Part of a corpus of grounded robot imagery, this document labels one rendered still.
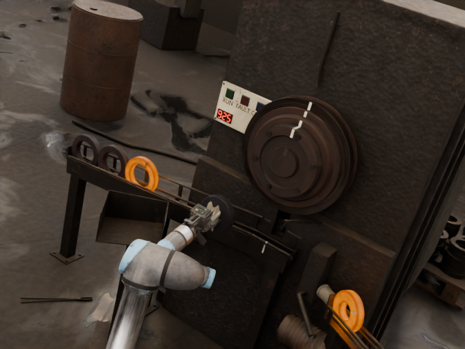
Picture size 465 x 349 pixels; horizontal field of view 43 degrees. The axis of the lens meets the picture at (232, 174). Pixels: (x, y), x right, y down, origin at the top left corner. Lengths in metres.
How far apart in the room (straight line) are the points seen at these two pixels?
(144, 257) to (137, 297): 0.13
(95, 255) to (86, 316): 0.52
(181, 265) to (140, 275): 0.13
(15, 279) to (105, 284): 0.45
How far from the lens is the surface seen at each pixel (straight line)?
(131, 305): 1.86
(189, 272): 1.81
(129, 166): 2.86
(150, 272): 1.81
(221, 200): 2.32
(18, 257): 3.35
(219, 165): 2.67
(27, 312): 3.02
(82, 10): 4.95
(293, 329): 2.43
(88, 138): 3.03
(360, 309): 2.24
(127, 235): 2.54
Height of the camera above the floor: 1.97
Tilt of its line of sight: 25 degrees down
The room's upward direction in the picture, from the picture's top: 15 degrees clockwise
